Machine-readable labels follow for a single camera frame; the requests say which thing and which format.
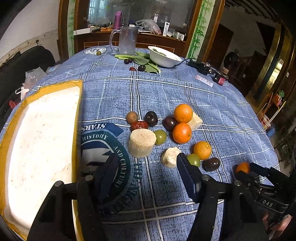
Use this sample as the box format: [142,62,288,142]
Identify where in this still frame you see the orange mandarin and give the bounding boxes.
[172,123,192,144]
[193,141,212,160]
[174,104,193,123]
[235,162,250,174]

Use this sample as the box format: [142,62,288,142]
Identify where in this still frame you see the green grape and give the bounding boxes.
[154,130,167,145]
[187,154,200,167]

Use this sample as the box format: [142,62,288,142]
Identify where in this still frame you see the dark plum front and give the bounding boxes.
[202,158,220,172]

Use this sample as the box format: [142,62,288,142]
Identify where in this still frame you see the dark plum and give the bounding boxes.
[138,65,146,72]
[163,115,178,132]
[144,111,158,127]
[202,158,220,172]

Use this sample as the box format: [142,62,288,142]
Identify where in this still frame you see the small white round block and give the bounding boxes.
[161,147,181,168]

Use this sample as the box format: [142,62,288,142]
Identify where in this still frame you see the orange mandarin front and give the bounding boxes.
[193,141,212,160]

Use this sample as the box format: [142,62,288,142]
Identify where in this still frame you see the large white cylinder block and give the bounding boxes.
[128,128,157,158]

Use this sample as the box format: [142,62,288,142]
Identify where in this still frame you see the red jujube date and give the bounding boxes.
[130,121,149,131]

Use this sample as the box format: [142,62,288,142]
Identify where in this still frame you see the orange mandarin back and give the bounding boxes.
[174,104,193,123]

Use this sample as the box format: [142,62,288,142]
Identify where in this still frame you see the person's right hand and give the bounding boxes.
[262,211,292,240]

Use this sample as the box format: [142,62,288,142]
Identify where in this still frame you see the brown kiwi fruit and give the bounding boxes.
[126,111,138,125]

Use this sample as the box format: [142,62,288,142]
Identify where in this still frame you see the yellow rimmed white foam tray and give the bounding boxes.
[1,80,83,240]

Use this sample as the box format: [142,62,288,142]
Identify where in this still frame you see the blue plaid tablecloth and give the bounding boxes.
[0,46,280,241]

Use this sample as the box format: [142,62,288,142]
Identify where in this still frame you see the pink white label card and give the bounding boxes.
[195,75,213,87]

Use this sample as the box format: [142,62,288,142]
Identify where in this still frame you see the small red black box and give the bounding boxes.
[213,72,228,86]

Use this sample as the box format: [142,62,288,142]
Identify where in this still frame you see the far dark grapes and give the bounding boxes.
[124,59,133,64]

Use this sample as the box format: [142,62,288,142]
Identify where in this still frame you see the white bowl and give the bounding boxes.
[148,46,182,68]

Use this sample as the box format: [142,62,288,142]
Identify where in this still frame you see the green leafy vegetable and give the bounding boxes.
[115,51,161,74]

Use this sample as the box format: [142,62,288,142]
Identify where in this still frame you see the plastic bags on sofa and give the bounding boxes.
[15,64,60,100]

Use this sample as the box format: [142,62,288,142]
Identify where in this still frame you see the black sofa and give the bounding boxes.
[1,46,56,128]

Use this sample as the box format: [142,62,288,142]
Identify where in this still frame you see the clear plastic pitcher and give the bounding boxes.
[109,27,138,55]

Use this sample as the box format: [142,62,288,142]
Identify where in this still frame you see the wooden display cabinet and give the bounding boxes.
[57,1,226,62]

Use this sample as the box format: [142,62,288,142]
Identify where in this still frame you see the purple water bottle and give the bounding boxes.
[113,11,122,30]

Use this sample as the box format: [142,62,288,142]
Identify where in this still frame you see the clear plastic bag on cabinet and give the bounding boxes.
[135,19,162,35]

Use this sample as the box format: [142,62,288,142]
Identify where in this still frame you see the black charger with cables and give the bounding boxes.
[187,59,212,75]

